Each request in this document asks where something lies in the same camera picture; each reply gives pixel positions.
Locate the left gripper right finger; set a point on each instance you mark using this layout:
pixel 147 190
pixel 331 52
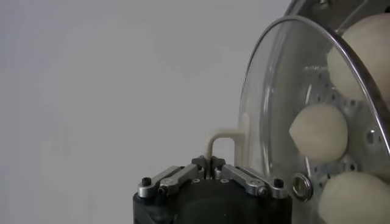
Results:
pixel 243 178

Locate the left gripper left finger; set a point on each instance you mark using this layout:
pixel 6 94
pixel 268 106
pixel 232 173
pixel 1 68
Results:
pixel 179 175

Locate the white steamed baozi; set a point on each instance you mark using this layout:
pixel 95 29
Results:
pixel 368 54
pixel 356 201
pixel 320 132

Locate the perforated steel steamer basket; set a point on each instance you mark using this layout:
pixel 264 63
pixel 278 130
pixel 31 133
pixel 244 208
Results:
pixel 310 11

